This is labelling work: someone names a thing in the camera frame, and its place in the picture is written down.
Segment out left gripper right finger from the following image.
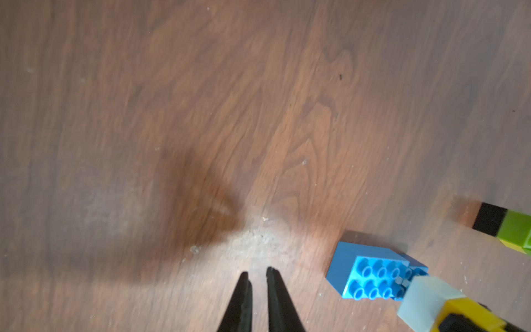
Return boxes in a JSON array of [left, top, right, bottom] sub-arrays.
[[266, 267, 306, 332]]

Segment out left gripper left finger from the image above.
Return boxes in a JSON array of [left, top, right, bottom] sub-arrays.
[[217, 272, 253, 332]]

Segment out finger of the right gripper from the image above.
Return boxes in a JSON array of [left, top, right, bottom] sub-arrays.
[[438, 313, 524, 332]]

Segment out yellow lego brick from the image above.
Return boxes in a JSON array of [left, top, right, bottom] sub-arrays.
[[431, 297, 507, 332]]

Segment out dark blue lego brick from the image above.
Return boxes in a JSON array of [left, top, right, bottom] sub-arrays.
[[392, 253, 429, 301]]

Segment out light blue long lego brick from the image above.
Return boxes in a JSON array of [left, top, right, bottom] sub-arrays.
[[326, 242, 413, 301]]

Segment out green lego brick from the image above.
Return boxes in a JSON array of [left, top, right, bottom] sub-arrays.
[[496, 210, 530, 256]]

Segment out black lego brick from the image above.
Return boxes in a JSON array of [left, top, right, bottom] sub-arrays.
[[472, 203, 508, 237]]

